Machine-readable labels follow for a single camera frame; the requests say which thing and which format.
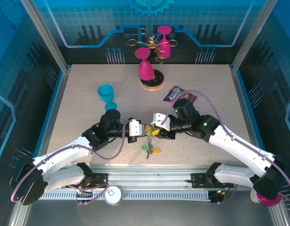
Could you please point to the green capped key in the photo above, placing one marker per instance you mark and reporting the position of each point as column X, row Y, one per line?
column 144, row 147

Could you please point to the yellow capped key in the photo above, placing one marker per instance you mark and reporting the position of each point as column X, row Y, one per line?
column 156, row 150

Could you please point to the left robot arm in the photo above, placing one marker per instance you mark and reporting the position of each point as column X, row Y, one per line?
column 64, row 153

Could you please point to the purple candy bag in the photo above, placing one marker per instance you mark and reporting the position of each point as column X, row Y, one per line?
column 171, row 94

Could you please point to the blue plastic wine glass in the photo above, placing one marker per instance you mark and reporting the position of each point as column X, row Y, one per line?
column 107, row 94

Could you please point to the pink plastic wine glass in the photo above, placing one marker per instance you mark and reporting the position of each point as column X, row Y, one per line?
column 164, row 48
column 145, row 69

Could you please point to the white round knob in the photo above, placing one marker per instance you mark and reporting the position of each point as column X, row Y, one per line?
column 113, row 195

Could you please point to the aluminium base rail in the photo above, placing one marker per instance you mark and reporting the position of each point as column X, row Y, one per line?
column 149, row 176

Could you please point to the aluminium table side rail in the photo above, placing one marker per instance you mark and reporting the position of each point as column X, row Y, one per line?
column 243, row 101
column 57, row 94

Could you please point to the aluminium frame post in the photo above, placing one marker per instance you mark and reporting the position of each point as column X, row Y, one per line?
column 45, row 37
column 253, row 35

